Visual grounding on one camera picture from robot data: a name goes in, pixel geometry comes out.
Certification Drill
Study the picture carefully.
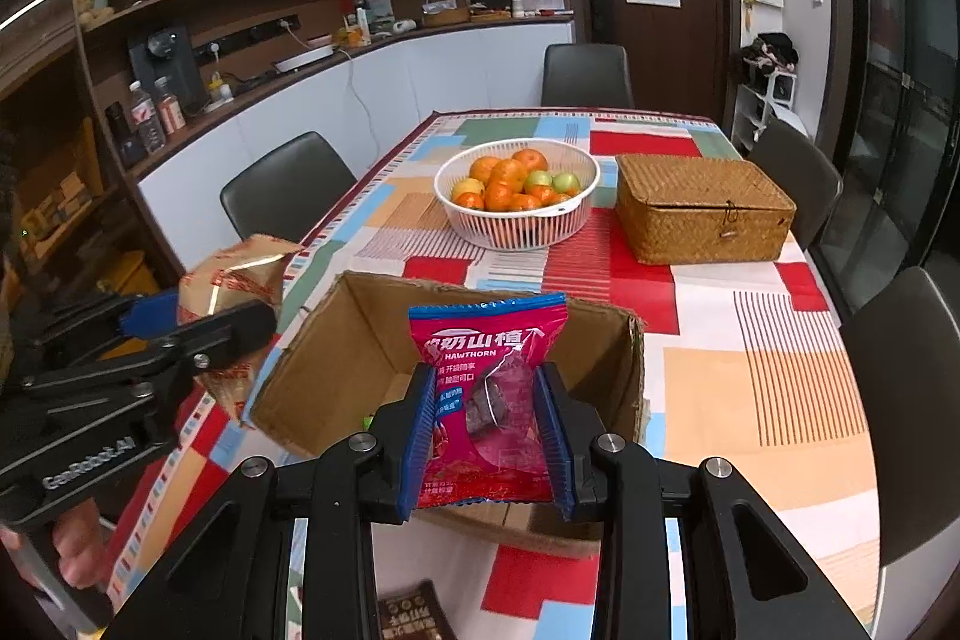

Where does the black bag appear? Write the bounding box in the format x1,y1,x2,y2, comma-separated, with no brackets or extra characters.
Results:
741,32,800,73

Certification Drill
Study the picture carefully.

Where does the brown cardboard box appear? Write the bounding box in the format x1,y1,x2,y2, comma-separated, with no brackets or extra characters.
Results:
247,269,650,562

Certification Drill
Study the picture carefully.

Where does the dark bottle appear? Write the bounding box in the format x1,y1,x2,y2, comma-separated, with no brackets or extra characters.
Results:
105,101,143,169

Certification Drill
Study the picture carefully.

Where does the woven wicker box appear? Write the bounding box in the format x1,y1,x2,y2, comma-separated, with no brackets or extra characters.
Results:
615,152,797,266

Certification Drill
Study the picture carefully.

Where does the white base cabinet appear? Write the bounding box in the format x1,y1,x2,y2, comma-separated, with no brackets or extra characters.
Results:
135,21,575,251

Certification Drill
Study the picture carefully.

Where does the white flat tray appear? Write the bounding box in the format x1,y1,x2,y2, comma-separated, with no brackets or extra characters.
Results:
271,46,335,75

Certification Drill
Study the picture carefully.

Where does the dark glass door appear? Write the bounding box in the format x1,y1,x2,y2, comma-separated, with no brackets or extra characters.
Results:
836,0,960,311

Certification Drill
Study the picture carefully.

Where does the person's left hand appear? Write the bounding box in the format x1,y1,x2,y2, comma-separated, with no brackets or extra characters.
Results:
54,496,107,590

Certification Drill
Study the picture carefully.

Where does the brown paper snack bag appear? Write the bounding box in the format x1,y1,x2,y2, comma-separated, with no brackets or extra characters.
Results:
176,233,305,427

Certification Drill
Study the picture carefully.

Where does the dark brown snack packet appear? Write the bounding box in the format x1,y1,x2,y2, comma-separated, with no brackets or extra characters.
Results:
375,578,458,640

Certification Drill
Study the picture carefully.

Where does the white cable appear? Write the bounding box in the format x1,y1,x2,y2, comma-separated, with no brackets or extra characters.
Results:
341,47,395,154

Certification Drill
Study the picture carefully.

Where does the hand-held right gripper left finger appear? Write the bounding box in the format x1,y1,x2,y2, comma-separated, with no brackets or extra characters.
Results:
101,364,440,640

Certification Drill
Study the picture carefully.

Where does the yellow crate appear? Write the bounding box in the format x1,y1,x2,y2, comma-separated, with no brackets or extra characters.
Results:
97,250,162,304

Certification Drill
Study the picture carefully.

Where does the colourful patchwork tablecloth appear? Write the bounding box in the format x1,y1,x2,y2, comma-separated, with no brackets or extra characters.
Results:
105,111,882,640

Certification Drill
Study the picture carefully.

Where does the red label bottle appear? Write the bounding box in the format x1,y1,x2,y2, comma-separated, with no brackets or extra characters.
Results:
154,76,187,133

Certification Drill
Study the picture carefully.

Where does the red snack packet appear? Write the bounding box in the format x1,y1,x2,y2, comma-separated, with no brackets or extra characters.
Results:
407,293,569,507

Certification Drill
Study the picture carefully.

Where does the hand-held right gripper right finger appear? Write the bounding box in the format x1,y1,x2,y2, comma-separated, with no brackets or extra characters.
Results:
531,362,871,640

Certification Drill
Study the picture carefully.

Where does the white plastic fruit basket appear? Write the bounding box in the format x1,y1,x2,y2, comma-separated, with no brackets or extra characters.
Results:
433,137,602,251

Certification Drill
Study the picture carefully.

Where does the clear water bottle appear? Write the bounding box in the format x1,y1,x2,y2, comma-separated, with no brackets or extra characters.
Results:
127,81,166,154

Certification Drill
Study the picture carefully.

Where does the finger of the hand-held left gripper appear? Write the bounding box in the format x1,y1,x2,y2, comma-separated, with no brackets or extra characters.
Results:
34,289,182,360
22,299,278,420

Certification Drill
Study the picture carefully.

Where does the white storage rack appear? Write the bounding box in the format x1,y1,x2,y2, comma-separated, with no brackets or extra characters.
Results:
731,68,797,154

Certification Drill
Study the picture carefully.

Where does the pile of oranges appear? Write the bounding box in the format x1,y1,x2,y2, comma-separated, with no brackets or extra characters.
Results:
450,149,582,214

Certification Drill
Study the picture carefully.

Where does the dark leather chair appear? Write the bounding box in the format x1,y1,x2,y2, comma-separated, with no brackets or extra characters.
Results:
838,266,960,570
746,119,845,251
540,42,636,109
220,131,359,244

